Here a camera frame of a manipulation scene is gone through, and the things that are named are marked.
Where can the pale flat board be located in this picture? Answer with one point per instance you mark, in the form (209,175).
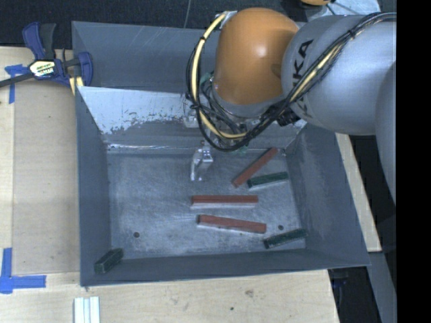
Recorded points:
(43,180)

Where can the dark green flat block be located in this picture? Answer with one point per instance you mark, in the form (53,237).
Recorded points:
(267,179)
(108,260)
(285,238)

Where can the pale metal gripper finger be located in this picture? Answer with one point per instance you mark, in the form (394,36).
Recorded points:
(196,167)
(208,156)

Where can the black cylinder on white bracket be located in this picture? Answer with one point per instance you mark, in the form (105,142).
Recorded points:
(288,119)

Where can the red-brown flat block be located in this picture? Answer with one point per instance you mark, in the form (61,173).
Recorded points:
(232,223)
(254,167)
(224,199)

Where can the grey metal bin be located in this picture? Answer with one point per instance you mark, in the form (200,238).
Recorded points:
(151,194)

